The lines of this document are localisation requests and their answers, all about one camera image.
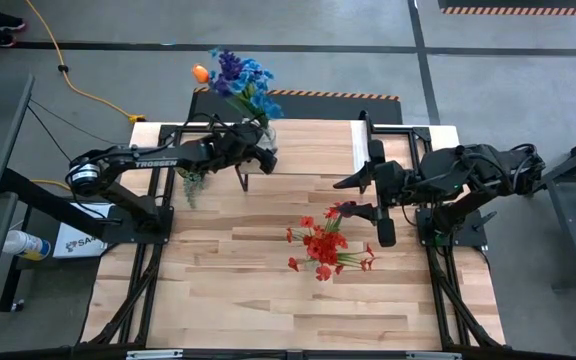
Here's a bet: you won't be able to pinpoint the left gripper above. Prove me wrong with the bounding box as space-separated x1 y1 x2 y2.
212 122 279 176

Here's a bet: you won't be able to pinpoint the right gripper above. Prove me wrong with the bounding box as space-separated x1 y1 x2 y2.
332 138 407 249

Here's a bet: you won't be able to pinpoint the clear ribbed glass vase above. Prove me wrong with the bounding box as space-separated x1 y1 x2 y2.
259 124 279 155

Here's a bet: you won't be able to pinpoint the blue artificial flower bunch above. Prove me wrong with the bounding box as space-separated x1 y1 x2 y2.
207 47 284 130

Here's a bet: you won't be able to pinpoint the red artificial flower bunch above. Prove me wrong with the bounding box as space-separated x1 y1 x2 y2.
286 207 377 283

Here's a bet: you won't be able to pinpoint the purple artificial flower bunch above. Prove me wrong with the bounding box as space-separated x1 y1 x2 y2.
211 48 245 99

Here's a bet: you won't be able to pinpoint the orange artificial tulip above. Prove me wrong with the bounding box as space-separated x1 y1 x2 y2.
191 63 211 85

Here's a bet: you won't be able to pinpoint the wooden shelf black legs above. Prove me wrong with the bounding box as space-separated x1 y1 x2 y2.
235 110 377 195

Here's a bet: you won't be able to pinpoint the black striped floor mat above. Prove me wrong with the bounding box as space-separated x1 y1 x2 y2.
437 0 576 16
187 86 404 126

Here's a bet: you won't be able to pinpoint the small green succulent plant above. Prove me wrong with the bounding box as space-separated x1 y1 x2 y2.
175 167 210 210

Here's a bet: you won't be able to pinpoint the black metal stand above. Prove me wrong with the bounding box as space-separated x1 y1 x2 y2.
519 125 576 292

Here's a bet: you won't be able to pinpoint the white printed cardboard box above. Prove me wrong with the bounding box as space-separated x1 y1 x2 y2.
51 202 112 260

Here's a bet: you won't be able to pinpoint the black desk support beam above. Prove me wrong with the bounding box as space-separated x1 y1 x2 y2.
0 167 114 242

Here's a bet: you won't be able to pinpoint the white spray can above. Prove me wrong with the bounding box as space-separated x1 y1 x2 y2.
2 229 52 262

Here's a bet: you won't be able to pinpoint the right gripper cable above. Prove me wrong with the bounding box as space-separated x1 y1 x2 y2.
400 199 420 229

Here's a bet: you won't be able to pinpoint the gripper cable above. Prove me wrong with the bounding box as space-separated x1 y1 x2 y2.
400 199 420 229
182 111 264 135

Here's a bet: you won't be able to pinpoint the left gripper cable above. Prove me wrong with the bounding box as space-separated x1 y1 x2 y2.
182 111 264 135

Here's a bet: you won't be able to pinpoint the black aluminium frame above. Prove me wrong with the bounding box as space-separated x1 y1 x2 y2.
80 110 507 360

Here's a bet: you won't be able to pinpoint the black lever handle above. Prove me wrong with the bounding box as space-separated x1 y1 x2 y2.
470 210 498 232

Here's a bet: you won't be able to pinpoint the yellow extension cable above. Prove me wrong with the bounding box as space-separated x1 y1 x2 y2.
24 0 147 125

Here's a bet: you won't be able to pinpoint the silver metal bracket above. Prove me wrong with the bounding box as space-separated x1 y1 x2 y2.
126 349 184 360
405 351 463 360

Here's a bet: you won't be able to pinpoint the thin black floor cable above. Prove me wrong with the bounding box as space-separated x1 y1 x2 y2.
26 105 74 164
28 98 130 147

